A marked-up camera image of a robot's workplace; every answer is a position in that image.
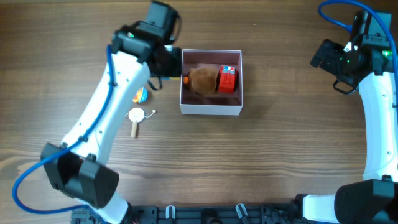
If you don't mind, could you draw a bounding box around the yellow blue toy duck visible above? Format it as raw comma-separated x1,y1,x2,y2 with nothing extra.
132,87,149,104

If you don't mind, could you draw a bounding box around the brown plush toy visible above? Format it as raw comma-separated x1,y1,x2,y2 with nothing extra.
182,67,218,96

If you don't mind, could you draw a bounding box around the white wooden pellet drum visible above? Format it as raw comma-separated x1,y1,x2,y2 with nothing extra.
126,107,157,138

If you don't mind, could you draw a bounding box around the red toy robot car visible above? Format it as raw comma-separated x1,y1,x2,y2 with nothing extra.
218,65,238,94

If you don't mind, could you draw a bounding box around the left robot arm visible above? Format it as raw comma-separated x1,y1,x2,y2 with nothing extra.
41,1,181,223

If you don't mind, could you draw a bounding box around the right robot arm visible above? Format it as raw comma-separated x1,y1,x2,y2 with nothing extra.
295,10,397,223

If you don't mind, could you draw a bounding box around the white square cardboard box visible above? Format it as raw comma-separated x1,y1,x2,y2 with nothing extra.
180,49,243,116

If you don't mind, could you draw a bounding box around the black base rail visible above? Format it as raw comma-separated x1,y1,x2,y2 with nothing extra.
125,203,309,224

